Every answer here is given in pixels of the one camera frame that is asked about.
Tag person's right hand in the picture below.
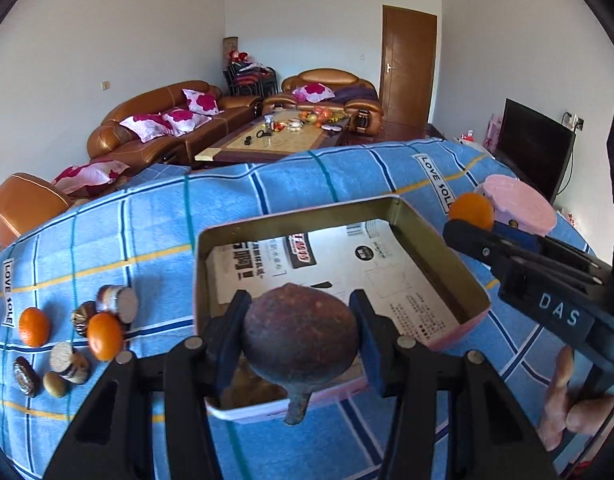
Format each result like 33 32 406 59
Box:
537 346 614 452

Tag dark striped oval toy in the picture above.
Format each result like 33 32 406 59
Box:
13 356 40 398

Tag pink floral cushion on floor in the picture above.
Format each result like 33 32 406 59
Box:
53 160 130 195

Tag dark brown round fruit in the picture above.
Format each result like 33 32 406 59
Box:
242 283 359 426

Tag large orange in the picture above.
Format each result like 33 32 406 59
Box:
448 193 494 231

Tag brown leather near chair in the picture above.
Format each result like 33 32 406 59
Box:
0 172 72 250

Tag brown leather armchair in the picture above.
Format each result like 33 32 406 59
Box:
262 68 384 136

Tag pink rectangular tin box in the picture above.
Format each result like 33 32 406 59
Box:
193 194 492 426

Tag brown leather three-seat sofa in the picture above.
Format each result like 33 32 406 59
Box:
86 80 262 172

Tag dark chocolate round toy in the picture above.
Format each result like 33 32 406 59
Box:
70 300 98 338

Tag stacked dark chairs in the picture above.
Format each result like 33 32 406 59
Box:
223 62 279 98

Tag layered cylinder cake toy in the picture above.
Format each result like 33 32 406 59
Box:
95 285 139 325

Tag brown wooden door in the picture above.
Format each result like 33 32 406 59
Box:
380 6 438 128

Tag wooden coffee table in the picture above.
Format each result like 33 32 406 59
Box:
194 110 350 165

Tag small olive pebble toy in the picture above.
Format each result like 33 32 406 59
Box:
43 370 68 399

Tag orange tangerine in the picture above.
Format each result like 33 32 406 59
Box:
86 312 124 362
18 307 51 348

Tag pink cartoon lidded cup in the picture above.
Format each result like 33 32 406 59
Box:
476 174 557 236

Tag blue plaid table cloth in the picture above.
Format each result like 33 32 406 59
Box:
0 140 563 479

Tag black television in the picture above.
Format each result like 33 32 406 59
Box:
493 99 575 204

